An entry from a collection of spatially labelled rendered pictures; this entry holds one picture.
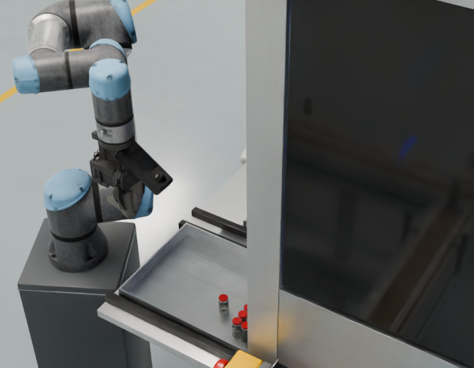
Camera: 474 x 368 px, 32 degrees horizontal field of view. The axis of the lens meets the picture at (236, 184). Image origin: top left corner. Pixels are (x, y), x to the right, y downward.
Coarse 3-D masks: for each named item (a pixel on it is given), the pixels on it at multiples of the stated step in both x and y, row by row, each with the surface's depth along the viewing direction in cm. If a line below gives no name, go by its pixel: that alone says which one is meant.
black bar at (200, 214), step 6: (192, 210) 207; (198, 210) 207; (204, 210) 207; (198, 216) 206; (204, 216) 205; (210, 216) 205; (216, 216) 205; (210, 222) 205; (216, 222) 204; (222, 222) 203; (228, 222) 203; (222, 228) 204; (228, 228) 203; (234, 228) 201; (240, 228) 201; (246, 228) 201; (240, 234) 201; (246, 234) 200
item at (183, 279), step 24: (168, 240) 196; (192, 240) 201; (216, 240) 197; (144, 264) 190; (168, 264) 194; (192, 264) 194; (216, 264) 194; (240, 264) 194; (120, 288) 184; (144, 288) 188; (168, 288) 188; (192, 288) 188; (216, 288) 188; (240, 288) 188; (168, 312) 178; (192, 312) 183; (216, 312) 182; (216, 336) 173
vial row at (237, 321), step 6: (246, 306) 178; (240, 312) 176; (246, 312) 176; (234, 318) 175; (240, 318) 175; (246, 318) 176; (234, 324) 174; (240, 324) 174; (234, 330) 175; (240, 330) 175; (234, 336) 176; (240, 336) 176
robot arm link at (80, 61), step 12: (96, 48) 164; (108, 48) 164; (120, 48) 166; (72, 60) 161; (84, 60) 161; (96, 60) 161; (120, 60) 162; (72, 72) 161; (84, 72) 161; (72, 84) 162; (84, 84) 163
